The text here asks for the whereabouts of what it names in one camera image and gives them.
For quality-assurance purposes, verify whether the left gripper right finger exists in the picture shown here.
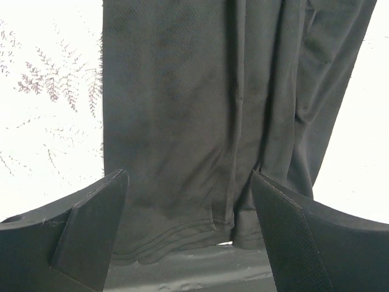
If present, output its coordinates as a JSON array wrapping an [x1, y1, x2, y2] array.
[[251, 172, 388, 292]]

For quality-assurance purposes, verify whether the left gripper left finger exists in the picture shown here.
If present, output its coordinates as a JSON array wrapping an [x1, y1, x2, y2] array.
[[1, 170, 129, 291]]

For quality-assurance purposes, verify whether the floral table cloth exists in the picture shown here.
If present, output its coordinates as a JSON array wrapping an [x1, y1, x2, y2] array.
[[1, 1, 388, 223]]

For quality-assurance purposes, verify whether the black t shirt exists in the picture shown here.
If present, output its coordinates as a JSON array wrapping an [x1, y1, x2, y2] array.
[[103, 0, 376, 265]]

